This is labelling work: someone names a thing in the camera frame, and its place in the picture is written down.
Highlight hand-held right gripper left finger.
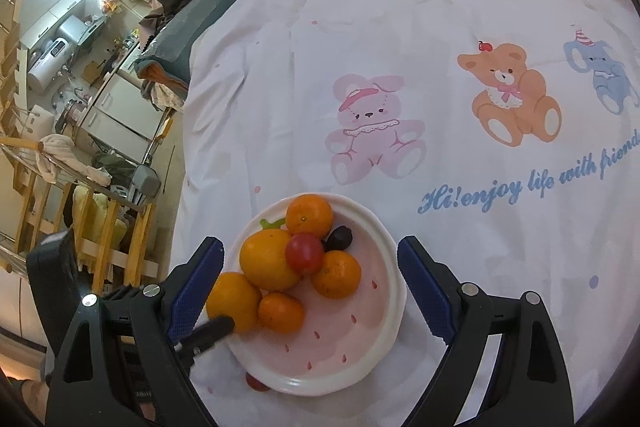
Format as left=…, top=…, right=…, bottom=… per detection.
left=47, top=237, right=224, bottom=427

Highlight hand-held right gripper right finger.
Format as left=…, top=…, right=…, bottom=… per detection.
left=397, top=236, right=573, bottom=427

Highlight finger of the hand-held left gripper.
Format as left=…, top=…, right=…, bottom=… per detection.
left=172, top=316, right=236, bottom=373

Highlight large orange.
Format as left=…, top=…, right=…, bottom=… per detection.
left=206, top=272, right=262, bottom=334
left=239, top=229, right=301, bottom=292

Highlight small orange mandarin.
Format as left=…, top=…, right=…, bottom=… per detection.
left=311, top=250, right=362, bottom=299
left=258, top=292, right=306, bottom=334
left=286, top=194, right=334, bottom=239

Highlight pink strawberry print plate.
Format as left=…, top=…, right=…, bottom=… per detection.
left=220, top=193, right=407, bottom=397

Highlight dark purple grape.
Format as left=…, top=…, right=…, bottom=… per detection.
left=325, top=226, right=354, bottom=252

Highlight yellow cloth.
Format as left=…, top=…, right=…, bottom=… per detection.
left=72, top=187, right=128, bottom=253

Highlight person's leg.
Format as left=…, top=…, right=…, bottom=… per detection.
left=10, top=377, right=51, bottom=427

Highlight beige towel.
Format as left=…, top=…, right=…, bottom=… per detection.
left=35, top=133, right=113, bottom=186

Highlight white low cabinet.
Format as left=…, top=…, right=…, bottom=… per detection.
left=80, top=72, right=173, bottom=142

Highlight white water heater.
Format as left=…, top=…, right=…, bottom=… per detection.
left=26, top=37, right=68, bottom=95

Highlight white printed blanket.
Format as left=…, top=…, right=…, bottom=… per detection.
left=170, top=0, right=640, bottom=427

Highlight white wall cabinets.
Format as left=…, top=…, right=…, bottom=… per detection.
left=20, top=0, right=88, bottom=52

